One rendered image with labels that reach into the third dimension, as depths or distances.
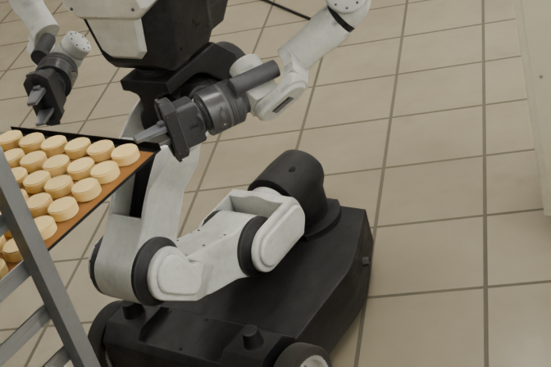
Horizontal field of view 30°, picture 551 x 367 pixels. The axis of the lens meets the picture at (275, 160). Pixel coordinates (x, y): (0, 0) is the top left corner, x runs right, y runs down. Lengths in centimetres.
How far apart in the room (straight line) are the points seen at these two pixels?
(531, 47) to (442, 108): 100
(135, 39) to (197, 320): 71
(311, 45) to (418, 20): 211
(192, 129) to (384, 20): 222
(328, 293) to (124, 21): 80
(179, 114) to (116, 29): 26
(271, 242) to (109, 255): 42
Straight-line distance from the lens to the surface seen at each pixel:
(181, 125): 188
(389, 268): 268
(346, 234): 254
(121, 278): 210
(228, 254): 231
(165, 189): 212
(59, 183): 183
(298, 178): 250
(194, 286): 216
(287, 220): 240
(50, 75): 220
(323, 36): 188
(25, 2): 243
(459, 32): 381
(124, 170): 183
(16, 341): 167
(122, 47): 206
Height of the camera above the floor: 162
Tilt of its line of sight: 30 degrees down
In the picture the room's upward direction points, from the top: 17 degrees counter-clockwise
